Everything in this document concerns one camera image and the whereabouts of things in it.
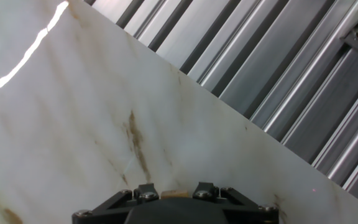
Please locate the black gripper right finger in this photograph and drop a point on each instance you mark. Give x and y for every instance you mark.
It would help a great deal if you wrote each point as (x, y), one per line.
(244, 207)

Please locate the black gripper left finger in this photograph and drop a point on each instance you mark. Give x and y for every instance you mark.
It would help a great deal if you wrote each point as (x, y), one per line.
(110, 205)

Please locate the wooden jenga block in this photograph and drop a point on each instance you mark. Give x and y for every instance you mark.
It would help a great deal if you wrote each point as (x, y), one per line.
(174, 194)

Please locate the white marble pattern sheet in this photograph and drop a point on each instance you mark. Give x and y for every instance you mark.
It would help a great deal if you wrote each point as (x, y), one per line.
(104, 124)

